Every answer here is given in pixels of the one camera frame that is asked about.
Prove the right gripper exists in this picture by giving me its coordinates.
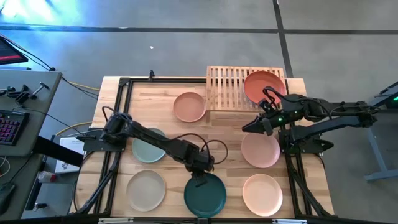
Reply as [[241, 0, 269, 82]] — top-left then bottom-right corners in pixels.
[[242, 98, 307, 137]]

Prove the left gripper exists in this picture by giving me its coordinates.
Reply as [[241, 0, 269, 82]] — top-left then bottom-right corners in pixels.
[[183, 146, 215, 187]]

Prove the dark green plate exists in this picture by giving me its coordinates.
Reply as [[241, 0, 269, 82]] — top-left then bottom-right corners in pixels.
[[183, 172, 228, 218]]

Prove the dusty pink plate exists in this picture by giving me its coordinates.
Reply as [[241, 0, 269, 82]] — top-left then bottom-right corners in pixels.
[[241, 132, 281, 169]]

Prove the orange-red plate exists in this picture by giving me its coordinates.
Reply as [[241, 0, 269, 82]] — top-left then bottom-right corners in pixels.
[[243, 70, 286, 105]]

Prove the beige grey plate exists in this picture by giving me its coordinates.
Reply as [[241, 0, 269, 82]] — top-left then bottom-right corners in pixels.
[[126, 169, 167, 213]]

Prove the sage green plate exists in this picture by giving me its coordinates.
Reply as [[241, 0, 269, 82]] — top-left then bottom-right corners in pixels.
[[131, 127, 167, 164]]

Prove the light peach plate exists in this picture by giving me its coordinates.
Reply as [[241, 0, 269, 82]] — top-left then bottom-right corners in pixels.
[[242, 173, 284, 217]]

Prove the salmon tan plate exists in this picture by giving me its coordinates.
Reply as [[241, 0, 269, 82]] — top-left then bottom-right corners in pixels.
[[172, 91, 207, 123]]

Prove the wooden slatted shelf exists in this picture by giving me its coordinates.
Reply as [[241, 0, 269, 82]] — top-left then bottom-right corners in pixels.
[[206, 65, 287, 123]]

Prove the blue-grey metal stand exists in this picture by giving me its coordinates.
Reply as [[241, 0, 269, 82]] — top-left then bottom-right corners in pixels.
[[363, 107, 398, 183]]

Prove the black device with green light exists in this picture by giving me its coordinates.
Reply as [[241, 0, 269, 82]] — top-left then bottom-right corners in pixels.
[[369, 81, 398, 110]]

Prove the white cardboard box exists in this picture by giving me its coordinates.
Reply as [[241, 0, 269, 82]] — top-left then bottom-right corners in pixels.
[[55, 136, 86, 174]]

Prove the small red-capped bottle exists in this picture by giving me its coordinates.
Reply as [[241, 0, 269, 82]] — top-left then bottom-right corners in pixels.
[[37, 170, 58, 184]]

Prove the grey side desk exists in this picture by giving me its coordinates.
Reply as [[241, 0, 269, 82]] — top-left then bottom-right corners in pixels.
[[0, 68, 63, 220]]

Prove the black computer mouse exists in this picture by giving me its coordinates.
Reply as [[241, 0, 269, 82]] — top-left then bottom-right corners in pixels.
[[0, 182, 16, 216]]

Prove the backlit black keyboard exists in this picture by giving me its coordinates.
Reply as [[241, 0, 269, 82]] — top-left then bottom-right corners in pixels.
[[0, 109, 31, 146]]

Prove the black bench clamp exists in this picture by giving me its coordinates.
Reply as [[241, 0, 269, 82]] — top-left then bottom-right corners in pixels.
[[0, 81, 50, 105]]

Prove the dark computer monitor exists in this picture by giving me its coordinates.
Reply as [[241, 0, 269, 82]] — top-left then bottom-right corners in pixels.
[[0, 35, 29, 65]]

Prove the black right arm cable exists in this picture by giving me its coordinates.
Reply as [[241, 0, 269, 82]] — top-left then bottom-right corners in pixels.
[[262, 86, 290, 105]]

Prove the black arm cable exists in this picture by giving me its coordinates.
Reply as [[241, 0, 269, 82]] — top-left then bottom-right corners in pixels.
[[262, 86, 290, 105], [169, 133, 229, 166]]

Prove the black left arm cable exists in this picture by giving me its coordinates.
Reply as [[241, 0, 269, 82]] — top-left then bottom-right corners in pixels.
[[169, 133, 229, 166]]

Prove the black aluminium table frame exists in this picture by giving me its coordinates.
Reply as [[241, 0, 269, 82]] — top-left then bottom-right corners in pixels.
[[70, 77, 335, 218]]

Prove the black flat strap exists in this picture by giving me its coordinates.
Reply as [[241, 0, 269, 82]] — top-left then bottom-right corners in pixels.
[[32, 136, 85, 168]]

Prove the black monitor cable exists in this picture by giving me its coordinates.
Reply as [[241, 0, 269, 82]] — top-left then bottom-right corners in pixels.
[[1, 35, 100, 100]]

